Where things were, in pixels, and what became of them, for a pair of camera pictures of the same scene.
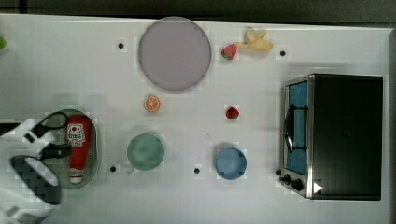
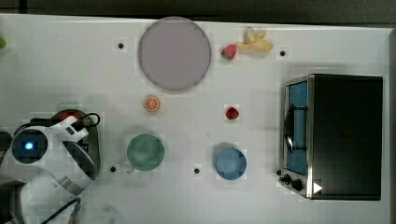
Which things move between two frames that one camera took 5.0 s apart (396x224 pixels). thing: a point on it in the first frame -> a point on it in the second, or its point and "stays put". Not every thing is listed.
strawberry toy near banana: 229,51 stays put
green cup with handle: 145,152 stays put
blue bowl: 231,163 stays put
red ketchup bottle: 79,136 -> 64,116
